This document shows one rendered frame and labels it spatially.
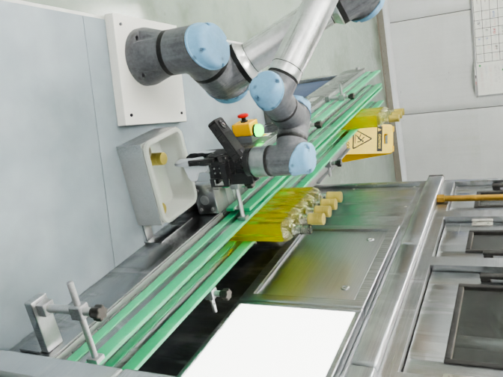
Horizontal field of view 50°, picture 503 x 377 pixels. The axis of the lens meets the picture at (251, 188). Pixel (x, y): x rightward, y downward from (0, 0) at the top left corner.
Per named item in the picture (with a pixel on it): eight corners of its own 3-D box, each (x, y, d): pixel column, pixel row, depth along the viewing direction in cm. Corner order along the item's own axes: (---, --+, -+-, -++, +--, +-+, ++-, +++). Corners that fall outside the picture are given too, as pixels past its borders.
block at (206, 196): (197, 215, 159) (218, 215, 156) (190, 185, 156) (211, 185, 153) (203, 211, 162) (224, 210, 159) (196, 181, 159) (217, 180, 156)
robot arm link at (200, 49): (165, 18, 138) (210, 9, 131) (193, 48, 149) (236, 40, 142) (156, 59, 134) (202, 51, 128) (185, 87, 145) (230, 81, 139)
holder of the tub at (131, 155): (143, 244, 147) (167, 244, 143) (115, 146, 138) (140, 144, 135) (177, 218, 161) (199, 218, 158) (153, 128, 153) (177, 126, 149)
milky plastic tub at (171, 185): (139, 226, 145) (165, 226, 141) (116, 146, 138) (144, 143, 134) (174, 201, 159) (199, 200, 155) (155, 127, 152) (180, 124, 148)
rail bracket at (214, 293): (185, 313, 141) (230, 317, 135) (179, 290, 139) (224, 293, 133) (193, 305, 145) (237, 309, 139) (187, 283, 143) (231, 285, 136)
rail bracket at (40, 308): (22, 358, 107) (111, 372, 97) (-7, 283, 102) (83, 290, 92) (40, 343, 111) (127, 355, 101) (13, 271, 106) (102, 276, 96)
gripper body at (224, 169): (208, 188, 138) (251, 186, 132) (200, 155, 135) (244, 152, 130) (222, 177, 144) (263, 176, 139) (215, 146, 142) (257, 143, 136)
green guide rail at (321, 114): (221, 188, 158) (245, 187, 154) (220, 185, 157) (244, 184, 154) (366, 73, 303) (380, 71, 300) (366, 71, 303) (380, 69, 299)
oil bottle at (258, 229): (225, 241, 160) (293, 242, 150) (221, 224, 159) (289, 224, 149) (234, 233, 165) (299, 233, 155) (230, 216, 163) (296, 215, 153)
